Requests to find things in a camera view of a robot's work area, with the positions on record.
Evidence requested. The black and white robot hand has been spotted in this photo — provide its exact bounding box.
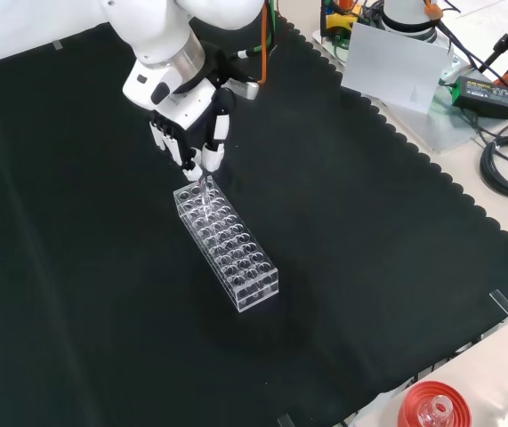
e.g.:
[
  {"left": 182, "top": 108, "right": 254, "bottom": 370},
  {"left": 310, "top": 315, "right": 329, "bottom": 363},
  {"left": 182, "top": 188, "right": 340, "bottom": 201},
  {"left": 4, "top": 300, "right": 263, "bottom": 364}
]
[{"left": 122, "top": 60, "right": 238, "bottom": 181}]

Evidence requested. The clear glass test tube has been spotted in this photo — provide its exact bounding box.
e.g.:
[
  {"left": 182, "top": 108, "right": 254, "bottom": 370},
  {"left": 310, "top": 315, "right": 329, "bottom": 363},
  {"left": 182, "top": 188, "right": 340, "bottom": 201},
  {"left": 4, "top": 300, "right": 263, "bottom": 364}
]
[{"left": 195, "top": 175, "right": 214, "bottom": 226}]

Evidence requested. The clear test tube rack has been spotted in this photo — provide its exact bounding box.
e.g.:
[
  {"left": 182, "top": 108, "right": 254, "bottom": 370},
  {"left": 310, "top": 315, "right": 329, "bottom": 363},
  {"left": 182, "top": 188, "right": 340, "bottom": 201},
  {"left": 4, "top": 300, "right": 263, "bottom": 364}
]
[{"left": 172, "top": 175, "right": 280, "bottom": 315}]

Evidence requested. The black cloth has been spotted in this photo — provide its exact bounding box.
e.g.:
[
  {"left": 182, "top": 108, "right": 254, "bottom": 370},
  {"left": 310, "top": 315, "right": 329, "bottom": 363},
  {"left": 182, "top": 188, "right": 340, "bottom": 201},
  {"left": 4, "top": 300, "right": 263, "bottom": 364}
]
[{"left": 0, "top": 0, "right": 508, "bottom": 427}]

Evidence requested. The yellow stop button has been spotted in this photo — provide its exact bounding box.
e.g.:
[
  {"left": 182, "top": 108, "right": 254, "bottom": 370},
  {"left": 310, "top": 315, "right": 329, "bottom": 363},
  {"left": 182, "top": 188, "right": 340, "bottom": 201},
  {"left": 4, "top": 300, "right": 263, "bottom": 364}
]
[{"left": 324, "top": 0, "right": 364, "bottom": 40}]

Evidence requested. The pale board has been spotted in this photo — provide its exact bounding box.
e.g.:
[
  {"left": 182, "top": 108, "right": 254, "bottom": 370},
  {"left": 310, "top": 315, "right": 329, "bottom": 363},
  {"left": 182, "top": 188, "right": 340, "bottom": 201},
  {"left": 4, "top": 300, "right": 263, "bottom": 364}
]
[{"left": 340, "top": 21, "right": 455, "bottom": 115}]

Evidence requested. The black power adapter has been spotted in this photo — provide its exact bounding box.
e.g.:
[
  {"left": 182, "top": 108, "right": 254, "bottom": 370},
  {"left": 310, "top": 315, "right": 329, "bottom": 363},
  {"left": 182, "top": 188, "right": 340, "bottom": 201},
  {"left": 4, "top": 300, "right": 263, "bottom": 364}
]
[{"left": 451, "top": 75, "right": 508, "bottom": 120}]

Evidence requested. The black tripod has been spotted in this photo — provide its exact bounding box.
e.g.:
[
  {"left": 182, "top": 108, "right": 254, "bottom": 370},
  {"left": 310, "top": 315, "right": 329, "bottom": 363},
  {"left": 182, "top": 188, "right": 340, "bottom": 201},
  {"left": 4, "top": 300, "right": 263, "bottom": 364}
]
[{"left": 478, "top": 0, "right": 508, "bottom": 85}]

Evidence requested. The clear glass flask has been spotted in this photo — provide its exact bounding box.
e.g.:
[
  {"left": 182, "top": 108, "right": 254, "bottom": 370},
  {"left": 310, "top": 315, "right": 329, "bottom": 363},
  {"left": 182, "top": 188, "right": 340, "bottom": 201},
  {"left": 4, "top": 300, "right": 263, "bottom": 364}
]
[{"left": 417, "top": 396, "right": 455, "bottom": 427}]

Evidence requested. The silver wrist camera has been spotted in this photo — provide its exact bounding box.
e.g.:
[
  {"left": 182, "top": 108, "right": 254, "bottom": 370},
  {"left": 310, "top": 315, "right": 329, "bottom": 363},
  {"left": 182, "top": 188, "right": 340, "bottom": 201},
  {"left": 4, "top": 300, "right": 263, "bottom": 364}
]
[{"left": 226, "top": 78, "right": 262, "bottom": 101}]

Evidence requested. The orange cable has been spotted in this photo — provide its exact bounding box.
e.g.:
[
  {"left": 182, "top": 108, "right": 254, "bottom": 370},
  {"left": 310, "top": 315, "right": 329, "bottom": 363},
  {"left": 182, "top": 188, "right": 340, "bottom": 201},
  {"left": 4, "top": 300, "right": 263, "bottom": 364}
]
[{"left": 256, "top": 3, "right": 269, "bottom": 85}]

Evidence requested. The green cable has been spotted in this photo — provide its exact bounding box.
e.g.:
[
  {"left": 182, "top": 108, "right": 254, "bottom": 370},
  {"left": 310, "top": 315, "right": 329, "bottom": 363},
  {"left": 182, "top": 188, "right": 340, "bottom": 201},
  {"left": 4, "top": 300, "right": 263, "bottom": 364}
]
[{"left": 243, "top": 0, "right": 280, "bottom": 57}]

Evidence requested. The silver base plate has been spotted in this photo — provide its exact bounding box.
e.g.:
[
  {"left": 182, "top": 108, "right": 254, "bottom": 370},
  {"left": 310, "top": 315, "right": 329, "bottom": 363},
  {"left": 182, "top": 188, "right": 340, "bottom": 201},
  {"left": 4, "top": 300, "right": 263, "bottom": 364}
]
[{"left": 310, "top": 26, "right": 497, "bottom": 155}]

